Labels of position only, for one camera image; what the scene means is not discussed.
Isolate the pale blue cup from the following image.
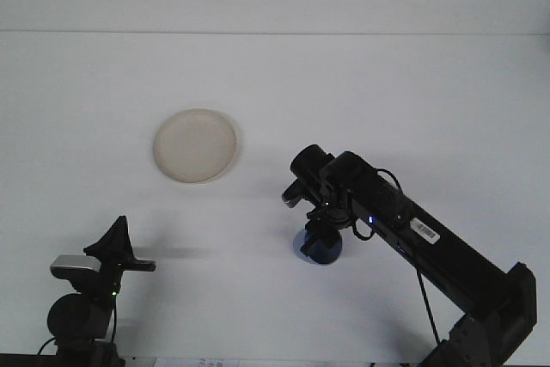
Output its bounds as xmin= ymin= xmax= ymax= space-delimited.
xmin=291 ymin=229 xmax=344 ymax=266

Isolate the pale round ceramic plate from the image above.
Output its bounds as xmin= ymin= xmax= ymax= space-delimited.
xmin=152 ymin=107 xmax=239 ymax=185

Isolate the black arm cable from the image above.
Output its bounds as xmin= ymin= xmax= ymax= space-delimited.
xmin=109 ymin=302 xmax=119 ymax=345
xmin=350 ymin=167 xmax=442 ymax=346

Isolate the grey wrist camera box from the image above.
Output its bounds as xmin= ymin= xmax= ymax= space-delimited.
xmin=50 ymin=254 xmax=102 ymax=281
xmin=281 ymin=180 xmax=310 ymax=211

